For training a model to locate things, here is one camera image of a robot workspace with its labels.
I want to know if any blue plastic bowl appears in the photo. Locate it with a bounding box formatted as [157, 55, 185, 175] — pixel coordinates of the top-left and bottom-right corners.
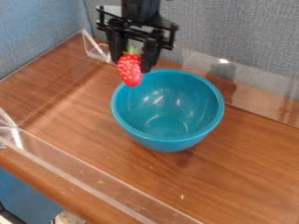
[111, 69, 225, 152]

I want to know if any clear acrylic barrier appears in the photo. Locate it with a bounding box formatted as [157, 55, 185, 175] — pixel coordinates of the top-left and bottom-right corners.
[0, 108, 204, 224]
[158, 54, 299, 128]

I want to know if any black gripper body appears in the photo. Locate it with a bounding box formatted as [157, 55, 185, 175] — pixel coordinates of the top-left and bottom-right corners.
[97, 4, 180, 50]

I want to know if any red toy strawberry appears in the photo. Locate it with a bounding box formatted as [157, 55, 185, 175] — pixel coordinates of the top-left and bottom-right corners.
[117, 45, 143, 88]

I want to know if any clear acrylic back barrier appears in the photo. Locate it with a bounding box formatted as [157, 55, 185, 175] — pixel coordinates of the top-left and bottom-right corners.
[158, 54, 299, 128]

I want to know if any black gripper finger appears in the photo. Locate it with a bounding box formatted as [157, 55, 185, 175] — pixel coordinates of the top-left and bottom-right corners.
[107, 30, 129, 63]
[142, 38, 162, 74]

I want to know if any clear acrylic front barrier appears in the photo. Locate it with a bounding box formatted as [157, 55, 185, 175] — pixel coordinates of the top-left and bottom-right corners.
[0, 108, 204, 224]

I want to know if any clear acrylic corner bracket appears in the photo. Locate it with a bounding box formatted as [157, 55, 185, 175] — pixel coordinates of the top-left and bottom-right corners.
[82, 29, 113, 64]

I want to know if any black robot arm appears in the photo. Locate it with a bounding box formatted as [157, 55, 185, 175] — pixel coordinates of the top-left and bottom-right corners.
[98, 0, 180, 73]

